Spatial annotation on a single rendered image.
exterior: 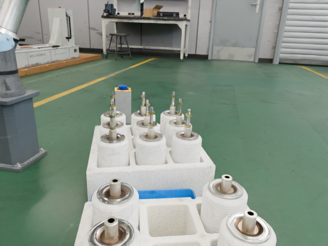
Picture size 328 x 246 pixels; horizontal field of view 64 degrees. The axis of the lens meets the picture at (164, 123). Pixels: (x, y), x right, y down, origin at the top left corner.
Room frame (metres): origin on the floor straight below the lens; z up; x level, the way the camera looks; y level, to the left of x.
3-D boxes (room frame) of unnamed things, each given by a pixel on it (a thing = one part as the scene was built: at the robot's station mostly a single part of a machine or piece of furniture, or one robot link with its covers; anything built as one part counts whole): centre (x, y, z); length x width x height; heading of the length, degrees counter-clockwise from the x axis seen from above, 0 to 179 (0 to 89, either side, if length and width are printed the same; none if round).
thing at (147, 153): (0.77, 0.04, 0.16); 0.10 x 0.10 x 0.18
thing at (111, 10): (5.31, 1.09, 0.87); 0.41 x 0.17 x 0.25; 169
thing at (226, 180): (0.49, -0.14, 0.26); 0.02 x 0.02 x 0.03
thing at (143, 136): (0.77, 0.04, 0.25); 0.08 x 0.08 x 0.01
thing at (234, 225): (0.38, -0.16, 0.25); 0.08 x 0.08 x 0.01
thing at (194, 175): (0.88, 0.06, 0.09); 0.39 x 0.39 x 0.18; 11
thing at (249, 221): (0.38, -0.16, 0.26); 0.02 x 0.02 x 0.03
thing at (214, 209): (0.49, -0.14, 0.16); 0.10 x 0.10 x 0.18
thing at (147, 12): (5.58, 0.34, 0.87); 0.40 x 0.30 x 0.23; 65
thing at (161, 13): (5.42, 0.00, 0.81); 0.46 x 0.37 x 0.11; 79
